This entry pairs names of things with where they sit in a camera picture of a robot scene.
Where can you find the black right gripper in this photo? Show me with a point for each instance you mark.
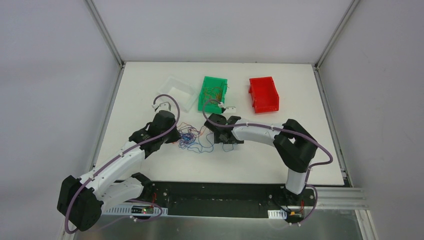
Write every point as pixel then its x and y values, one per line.
pixel 226 136

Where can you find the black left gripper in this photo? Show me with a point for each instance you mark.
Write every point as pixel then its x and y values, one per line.
pixel 173 134

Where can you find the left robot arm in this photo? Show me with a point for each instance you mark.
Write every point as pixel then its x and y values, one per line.
pixel 82 200

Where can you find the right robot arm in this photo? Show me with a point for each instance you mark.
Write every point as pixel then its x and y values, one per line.
pixel 290 139

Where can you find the clear plastic bin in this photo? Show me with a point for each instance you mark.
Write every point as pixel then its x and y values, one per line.
pixel 184 93

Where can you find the green plastic bin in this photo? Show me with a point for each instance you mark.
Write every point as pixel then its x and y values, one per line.
pixel 212 92

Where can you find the red plastic bin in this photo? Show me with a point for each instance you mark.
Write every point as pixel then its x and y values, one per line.
pixel 264 95

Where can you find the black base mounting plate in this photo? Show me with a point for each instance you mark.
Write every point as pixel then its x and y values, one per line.
pixel 228 200

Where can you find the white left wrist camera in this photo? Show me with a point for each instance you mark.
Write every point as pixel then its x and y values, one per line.
pixel 164 106

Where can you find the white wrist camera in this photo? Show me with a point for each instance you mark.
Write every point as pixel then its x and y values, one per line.
pixel 164 106
pixel 227 109

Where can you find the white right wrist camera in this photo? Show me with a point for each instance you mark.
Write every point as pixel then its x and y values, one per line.
pixel 227 109

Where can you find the left aluminium frame post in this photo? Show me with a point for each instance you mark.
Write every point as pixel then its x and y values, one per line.
pixel 98 20

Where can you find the aluminium frame post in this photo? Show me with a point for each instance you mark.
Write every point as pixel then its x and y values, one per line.
pixel 337 32
pixel 98 20

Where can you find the left white cable duct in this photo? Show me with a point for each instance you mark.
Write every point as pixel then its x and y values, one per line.
pixel 139 210

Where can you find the white cable duct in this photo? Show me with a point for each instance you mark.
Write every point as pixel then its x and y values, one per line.
pixel 139 210
pixel 277 214

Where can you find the right white cable duct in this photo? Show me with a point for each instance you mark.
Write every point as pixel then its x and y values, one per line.
pixel 277 214

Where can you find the right aluminium frame post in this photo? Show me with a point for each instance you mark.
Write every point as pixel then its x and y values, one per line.
pixel 337 32

